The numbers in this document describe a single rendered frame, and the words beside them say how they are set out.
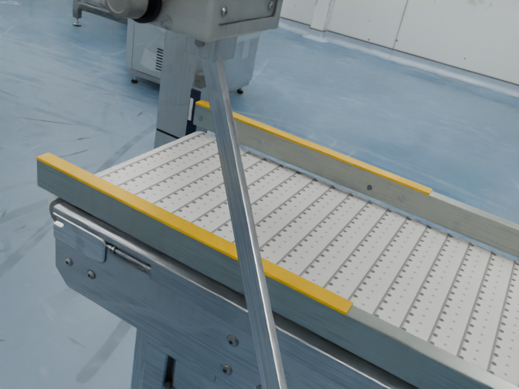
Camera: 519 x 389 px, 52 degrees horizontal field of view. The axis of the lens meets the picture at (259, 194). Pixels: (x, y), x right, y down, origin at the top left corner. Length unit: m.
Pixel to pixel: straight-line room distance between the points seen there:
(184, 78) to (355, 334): 0.48
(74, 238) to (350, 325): 0.30
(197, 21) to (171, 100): 0.45
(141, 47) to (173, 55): 2.57
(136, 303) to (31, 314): 1.14
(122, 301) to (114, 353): 0.99
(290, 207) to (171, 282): 0.18
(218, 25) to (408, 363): 0.28
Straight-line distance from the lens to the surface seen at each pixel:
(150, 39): 3.32
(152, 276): 0.52
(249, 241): 0.36
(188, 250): 0.48
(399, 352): 0.43
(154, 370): 0.68
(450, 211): 0.66
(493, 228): 0.66
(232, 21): 0.39
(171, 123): 0.82
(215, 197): 0.61
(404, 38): 5.59
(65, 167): 0.56
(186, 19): 0.38
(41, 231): 2.01
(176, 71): 0.80
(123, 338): 1.61
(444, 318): 0.53
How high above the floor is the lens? 1.13
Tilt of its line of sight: 28 degrees down
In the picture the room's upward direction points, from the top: 12 degrees clockwise
